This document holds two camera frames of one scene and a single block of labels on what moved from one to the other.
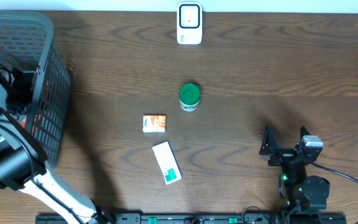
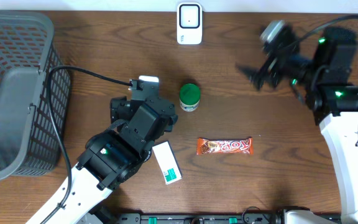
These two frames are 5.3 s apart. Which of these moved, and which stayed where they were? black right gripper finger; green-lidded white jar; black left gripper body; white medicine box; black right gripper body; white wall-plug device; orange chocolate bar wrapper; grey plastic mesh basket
Moved: black left gripper body; orange chocolate bar wrapper; black right gripper body; black right gripper finger
Stayed: green-lidded white jar; white wall-plug device; white medicine box; grey plastic mesh basket
